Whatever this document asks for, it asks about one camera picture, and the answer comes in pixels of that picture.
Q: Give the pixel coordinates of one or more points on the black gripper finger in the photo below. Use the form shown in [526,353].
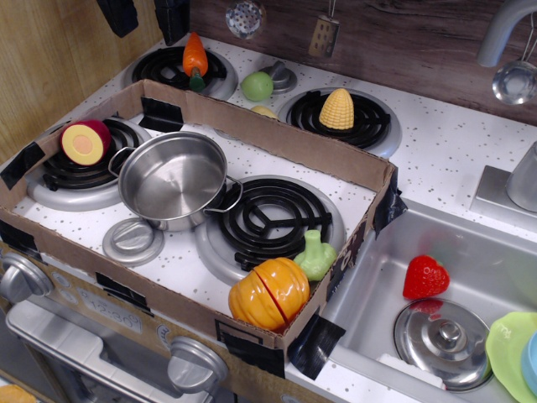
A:
[173,17]
[121,16]

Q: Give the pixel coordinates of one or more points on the stainless steel pot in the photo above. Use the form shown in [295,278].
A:
[175,181]

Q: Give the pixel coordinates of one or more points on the steel pot lid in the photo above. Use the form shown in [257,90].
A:
[444,339]

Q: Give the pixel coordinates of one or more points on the back left stove burner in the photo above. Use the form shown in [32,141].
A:
[165,66]

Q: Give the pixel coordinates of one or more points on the stove burner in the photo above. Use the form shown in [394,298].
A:
[63,185]
[265,217]
[165,66]
[376,127]

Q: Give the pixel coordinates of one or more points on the orange toy carrot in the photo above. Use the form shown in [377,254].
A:
[195,62]

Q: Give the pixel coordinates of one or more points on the hanging metal strainer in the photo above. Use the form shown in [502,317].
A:
[245,19]

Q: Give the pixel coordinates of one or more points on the green toy apple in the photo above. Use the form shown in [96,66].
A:
[257,86]

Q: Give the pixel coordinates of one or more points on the yellow toy potato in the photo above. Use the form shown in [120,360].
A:
[264,111]

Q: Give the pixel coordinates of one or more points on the silver back stove knob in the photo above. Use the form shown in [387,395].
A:
[284,79]

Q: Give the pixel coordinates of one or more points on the silver stove knob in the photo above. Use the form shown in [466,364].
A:
[284,79]
[133,242]

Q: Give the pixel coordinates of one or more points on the halved red toy fruit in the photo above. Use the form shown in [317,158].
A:
[86,142]

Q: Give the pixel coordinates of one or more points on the hanging metal grater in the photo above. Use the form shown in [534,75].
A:
[325,34]

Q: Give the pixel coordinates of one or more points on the front left stove burner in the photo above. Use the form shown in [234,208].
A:
[63,185]

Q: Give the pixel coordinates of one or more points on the yellow toy corn cob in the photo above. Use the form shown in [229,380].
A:
[338,110]

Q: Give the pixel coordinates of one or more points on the front right stove burner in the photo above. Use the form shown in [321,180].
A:
[265,217]

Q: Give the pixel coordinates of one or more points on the silver front stove knob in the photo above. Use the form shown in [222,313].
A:
[133,242]

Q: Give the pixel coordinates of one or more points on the back right stove burner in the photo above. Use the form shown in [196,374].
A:
[376,127]

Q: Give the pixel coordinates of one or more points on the left silver oven knob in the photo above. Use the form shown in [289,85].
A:
[23,279]

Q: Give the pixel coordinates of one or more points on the silver oven knob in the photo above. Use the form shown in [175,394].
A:
[193,367]
[23,279]

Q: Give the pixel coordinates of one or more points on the orange toy pumpkin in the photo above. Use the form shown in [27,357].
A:
[271,295]

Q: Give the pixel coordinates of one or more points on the grey sink faucet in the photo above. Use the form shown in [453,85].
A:
[500,28]

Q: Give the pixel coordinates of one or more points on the hanging steel ladle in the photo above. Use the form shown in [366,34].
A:
[515,82]

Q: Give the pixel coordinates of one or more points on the right silver oven knob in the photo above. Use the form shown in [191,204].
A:
[193,367]

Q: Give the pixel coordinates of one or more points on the red toy strawberry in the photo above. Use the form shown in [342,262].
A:
[425,277]

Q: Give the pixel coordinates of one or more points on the stainless steel sink basin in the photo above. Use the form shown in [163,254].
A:
[492,274]

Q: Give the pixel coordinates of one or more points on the light green plastic plate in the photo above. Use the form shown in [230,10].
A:
[505,343]

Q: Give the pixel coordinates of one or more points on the blue plastic bowl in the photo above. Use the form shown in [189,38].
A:
[528,363]

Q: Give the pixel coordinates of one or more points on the silver oven door handle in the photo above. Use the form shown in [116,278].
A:
[103,364]

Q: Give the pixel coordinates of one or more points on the grey faucet handle base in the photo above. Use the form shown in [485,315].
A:
[509,197]

